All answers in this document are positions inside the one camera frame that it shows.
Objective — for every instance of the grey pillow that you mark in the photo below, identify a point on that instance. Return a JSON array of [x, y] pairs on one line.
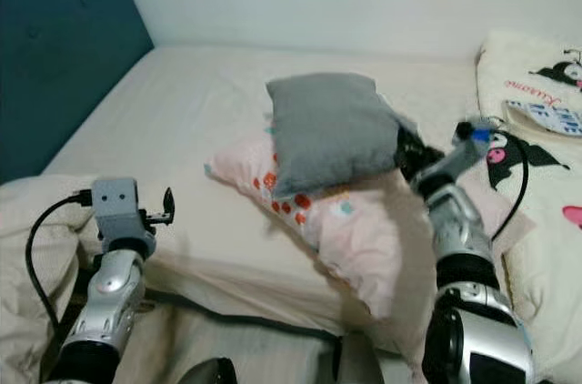
[[332, 129]]

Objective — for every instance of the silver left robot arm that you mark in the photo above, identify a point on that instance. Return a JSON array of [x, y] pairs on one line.
[[109, 298]]

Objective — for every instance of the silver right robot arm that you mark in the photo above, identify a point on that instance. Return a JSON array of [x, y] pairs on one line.
[[455, 220]]

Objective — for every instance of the pink pillow with red dots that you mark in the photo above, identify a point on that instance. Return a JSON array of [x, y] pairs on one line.
[[373, 238]]

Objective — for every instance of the white bed sheet mattress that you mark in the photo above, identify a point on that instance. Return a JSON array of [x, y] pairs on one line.
[[200, 102]]

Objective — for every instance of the beige quilt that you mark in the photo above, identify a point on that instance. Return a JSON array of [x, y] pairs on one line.
[[23, 247]]

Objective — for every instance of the cream cartoon print blanket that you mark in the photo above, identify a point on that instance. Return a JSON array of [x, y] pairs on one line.
[[523, 65]]

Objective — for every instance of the teal padded headboard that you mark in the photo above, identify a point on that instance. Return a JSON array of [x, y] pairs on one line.
[[64, 47]]

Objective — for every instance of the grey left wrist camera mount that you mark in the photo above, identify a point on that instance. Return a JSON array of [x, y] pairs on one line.
[[118, 207]]

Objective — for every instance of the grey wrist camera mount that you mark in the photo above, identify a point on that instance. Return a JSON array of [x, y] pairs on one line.
[[118, 207], [464, 149]]

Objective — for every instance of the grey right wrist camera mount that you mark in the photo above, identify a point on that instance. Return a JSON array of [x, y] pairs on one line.
[[464, 149]]

